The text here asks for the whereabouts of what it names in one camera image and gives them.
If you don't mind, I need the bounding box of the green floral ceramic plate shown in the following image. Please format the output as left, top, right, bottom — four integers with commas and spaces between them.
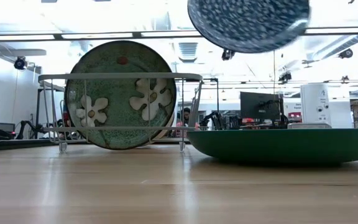
64, 39, 178, 151

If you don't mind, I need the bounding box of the grey wire dish rack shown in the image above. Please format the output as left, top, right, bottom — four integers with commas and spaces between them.
37, 72, 204, 154

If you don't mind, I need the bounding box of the large green plate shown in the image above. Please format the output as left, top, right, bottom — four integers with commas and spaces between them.
186, 128, 358, 166

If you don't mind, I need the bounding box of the dark blue speckled plate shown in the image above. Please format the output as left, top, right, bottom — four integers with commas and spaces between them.
186, 0, 311, 54

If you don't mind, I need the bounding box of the person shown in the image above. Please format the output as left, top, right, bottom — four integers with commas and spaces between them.
178, 107, 194, 138

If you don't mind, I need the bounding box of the black monitor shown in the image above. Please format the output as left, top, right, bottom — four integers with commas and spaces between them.
240, 91, 285, 122

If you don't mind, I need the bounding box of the small grey white box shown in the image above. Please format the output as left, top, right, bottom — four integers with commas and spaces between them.
287, 122, 333, 130

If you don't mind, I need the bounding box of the white box device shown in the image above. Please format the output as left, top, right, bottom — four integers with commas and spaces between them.
300, 83, 332, 124

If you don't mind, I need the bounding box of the black ceiling camera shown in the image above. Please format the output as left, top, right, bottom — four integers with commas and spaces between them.
338, 48, 354, 60
278, 71, 293, 84
221, 48, 236, 62
13, 55, 28, 71

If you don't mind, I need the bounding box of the black aluminium table frame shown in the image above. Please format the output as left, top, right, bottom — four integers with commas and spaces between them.
0, 138, 195, 152

